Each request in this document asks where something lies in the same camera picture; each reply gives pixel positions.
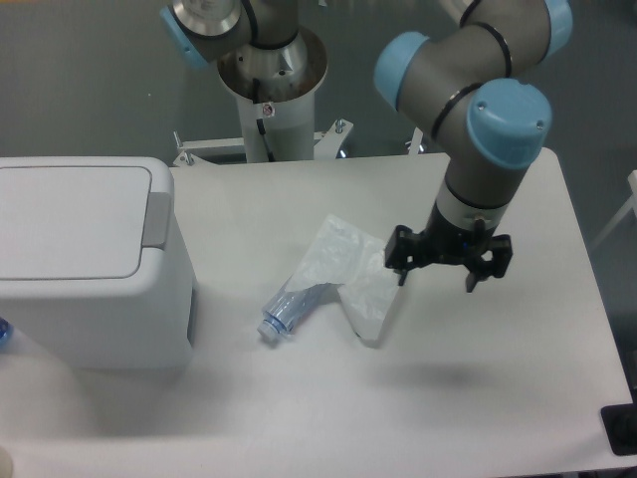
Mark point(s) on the white plastic bag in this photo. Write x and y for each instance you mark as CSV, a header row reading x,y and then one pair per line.
x,y
353,261

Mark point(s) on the black device at edge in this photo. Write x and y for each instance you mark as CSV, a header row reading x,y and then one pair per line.
x,y
620,425

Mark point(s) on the blue capped bottle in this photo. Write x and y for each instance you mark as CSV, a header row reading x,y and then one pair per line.
x,y
6,333

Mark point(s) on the crushed clear plastic bottle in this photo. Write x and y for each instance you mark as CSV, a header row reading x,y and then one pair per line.
x,y
286,309

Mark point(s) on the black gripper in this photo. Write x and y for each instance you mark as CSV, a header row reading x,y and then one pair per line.
x,y
455,234

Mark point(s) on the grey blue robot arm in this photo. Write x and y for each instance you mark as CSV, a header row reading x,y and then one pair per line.
x,y
463,92

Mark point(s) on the white trash can lid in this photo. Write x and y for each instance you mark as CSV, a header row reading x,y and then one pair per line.
x,y
79,222

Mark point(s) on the white frame at right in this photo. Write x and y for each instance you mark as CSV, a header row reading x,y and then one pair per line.
x,y
627,208

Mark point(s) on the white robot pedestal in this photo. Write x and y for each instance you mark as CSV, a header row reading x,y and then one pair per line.
x,y
274,92

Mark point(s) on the white trash can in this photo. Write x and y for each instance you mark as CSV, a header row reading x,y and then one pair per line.
x,y
143,321

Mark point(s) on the white foot bracket with bolt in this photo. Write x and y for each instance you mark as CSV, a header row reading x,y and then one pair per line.
x,y
417,143

